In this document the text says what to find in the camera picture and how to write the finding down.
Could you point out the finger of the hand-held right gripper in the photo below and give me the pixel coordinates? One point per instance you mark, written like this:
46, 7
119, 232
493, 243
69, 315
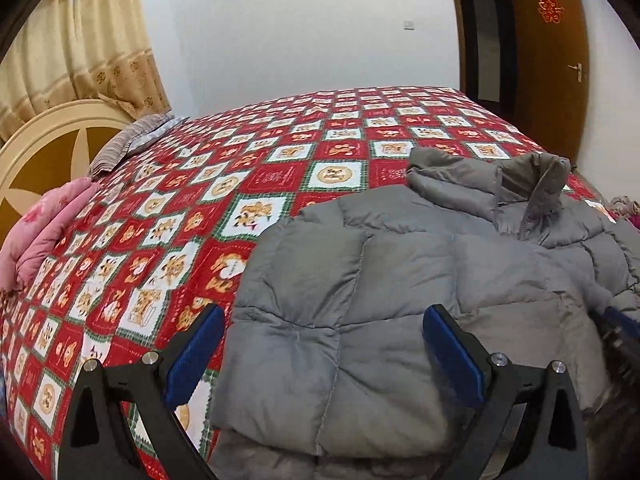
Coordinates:
620, 317

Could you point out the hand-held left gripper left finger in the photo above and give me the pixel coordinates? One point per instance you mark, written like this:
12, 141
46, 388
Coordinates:
195, 355

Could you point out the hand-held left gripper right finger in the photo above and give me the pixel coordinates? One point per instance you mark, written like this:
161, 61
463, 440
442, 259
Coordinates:
452, 355

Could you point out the grey puffer jacket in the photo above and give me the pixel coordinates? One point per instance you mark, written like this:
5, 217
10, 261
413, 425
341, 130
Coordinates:
380, 280

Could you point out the pink cloth pile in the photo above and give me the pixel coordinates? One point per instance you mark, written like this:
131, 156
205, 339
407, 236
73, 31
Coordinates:
626, 208

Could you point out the red printed bear blanket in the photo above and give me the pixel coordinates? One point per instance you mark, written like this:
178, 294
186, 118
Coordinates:
190, 210

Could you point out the pink quilt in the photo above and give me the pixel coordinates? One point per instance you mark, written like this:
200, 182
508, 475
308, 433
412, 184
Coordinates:
47, 225

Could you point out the striped grey pillow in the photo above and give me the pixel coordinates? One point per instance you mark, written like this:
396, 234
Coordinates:
131, 139

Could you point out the cream and gold headboard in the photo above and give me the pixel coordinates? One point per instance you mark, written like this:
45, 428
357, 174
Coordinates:
45, 160

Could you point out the brown wooden door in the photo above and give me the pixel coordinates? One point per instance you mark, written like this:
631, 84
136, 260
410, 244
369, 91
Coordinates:
547, 60

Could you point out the red paper door decoration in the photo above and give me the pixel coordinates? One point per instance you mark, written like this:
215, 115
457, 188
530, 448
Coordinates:
550, 6

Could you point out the beige patterned curtain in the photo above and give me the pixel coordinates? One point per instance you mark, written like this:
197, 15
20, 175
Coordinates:
85, 40

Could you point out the dark wooden door frame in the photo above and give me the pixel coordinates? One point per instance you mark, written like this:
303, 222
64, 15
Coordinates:
482, 35

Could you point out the white wall switch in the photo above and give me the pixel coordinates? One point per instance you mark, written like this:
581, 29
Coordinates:
409, 24

